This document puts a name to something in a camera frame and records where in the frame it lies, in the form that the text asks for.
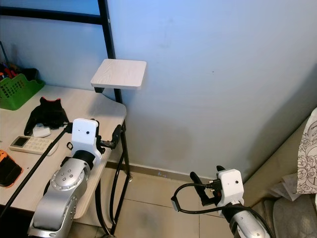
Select light wood table black legs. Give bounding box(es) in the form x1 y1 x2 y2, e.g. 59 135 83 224
0 84 130 237

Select small white case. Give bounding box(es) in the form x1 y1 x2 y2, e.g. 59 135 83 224
32 125 52 138

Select black glove red trim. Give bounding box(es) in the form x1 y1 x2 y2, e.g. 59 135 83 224
24 96 70 137

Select white crumpled cloth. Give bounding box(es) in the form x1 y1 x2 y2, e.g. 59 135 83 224
266 179 301 202

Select white remote control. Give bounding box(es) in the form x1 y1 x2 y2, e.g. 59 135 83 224
9 135 58 156

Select orange black fan device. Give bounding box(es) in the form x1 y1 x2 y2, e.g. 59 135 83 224
0 150 24 188

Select white black patterned cloth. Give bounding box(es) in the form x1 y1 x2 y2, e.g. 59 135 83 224
296 106 317 195

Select green plastic basket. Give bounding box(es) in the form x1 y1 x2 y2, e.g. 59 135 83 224
0 73 46 111

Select black tool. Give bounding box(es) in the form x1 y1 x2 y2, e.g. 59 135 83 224
24 67 40 81

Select thin black screwdriver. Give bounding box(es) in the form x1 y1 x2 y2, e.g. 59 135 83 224
0 42 12 71

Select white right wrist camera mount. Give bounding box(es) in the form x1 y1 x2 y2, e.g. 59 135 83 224
216 169 245 207

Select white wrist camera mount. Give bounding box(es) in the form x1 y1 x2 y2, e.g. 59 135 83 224
71 118 101 165
216 169 245 207

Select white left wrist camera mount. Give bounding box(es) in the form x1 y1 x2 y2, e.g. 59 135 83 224
71 118 101 165

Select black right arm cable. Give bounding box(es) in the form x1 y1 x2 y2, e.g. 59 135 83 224
171 181 228 215

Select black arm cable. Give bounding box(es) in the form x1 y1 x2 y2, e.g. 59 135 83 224
0 125 72 219
171 181 228 215

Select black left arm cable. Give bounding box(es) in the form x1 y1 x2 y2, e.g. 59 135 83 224
0 125 72 219

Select black metal frame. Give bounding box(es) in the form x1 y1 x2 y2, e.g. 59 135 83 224
0 0 123 103

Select red handled screwdriver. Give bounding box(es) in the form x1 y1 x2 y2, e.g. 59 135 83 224
3 62 26 80

